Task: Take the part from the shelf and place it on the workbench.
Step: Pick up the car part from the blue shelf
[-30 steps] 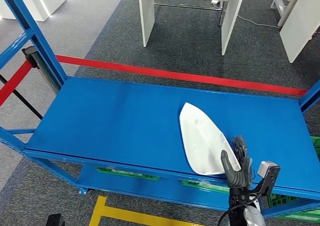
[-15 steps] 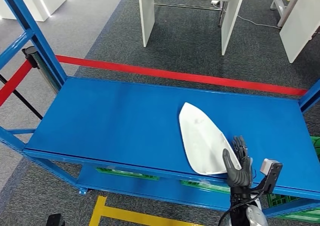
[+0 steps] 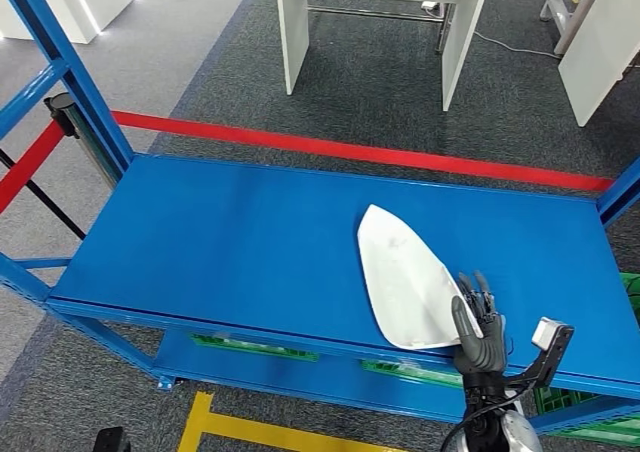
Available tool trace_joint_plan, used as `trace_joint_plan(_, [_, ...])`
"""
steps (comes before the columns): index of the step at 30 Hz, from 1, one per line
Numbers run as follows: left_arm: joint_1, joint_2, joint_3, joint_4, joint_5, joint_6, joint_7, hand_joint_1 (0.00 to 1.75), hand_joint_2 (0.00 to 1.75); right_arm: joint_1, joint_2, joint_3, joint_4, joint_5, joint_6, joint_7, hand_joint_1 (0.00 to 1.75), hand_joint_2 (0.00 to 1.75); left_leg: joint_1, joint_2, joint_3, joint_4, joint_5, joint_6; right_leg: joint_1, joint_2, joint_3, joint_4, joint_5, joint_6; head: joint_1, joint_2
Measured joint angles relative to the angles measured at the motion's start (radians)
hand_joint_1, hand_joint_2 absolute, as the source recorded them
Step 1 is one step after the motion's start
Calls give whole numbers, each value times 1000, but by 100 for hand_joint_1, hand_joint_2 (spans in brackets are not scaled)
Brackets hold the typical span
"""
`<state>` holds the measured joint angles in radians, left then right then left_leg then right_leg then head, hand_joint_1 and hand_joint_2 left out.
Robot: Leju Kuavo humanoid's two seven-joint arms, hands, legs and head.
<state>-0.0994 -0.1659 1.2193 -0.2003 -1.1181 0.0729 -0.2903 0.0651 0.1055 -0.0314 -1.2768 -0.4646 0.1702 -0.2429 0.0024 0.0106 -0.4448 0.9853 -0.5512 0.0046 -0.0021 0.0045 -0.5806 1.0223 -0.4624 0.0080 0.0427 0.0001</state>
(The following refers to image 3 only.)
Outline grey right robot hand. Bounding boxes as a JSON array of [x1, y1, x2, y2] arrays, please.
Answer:
[[451, 270, 509, 377]]

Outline white curved plastic part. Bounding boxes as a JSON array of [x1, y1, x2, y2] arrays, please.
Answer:
[[356, 203, 484, 351]]

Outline blue metal shelf rack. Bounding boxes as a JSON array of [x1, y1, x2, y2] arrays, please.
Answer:
[[0, 0, 640, 437]]

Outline green plastic crate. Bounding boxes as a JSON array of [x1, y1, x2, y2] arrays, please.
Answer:
[[189, 332, 320, 363], [532, 385, 601, 417], [361, 359, 463, 389], [555, 422, 640, 447], [619, 271, 640, 324]]

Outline long red barrier belt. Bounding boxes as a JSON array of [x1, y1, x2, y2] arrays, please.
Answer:
[[112, 109, 614, 194]]

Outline white desk side panel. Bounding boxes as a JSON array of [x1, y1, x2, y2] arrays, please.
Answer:
[[558, 0, 640, 128]]

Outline white step stool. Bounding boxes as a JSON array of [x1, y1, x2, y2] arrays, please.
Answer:
[[540, 0, 611, 56]]

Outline white desk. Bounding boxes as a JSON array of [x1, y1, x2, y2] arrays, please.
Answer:
[[273, 0, 494, 112]]

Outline short red barrier belt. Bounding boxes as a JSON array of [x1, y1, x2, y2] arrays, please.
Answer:
[[0, 120, 66, 215]]

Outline white lit plinth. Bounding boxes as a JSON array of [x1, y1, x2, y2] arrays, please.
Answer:
[[0, 0, 143, 45]]

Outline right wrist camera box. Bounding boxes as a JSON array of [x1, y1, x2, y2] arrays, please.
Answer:
[[505, 316, 575, 391]]

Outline white power cable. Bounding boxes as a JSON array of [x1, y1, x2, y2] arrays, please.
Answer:
[[473, 30, 564, 61]]

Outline chrome stanchion post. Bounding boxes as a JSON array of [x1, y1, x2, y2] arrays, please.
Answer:
[[43, 92, 125, 189]]

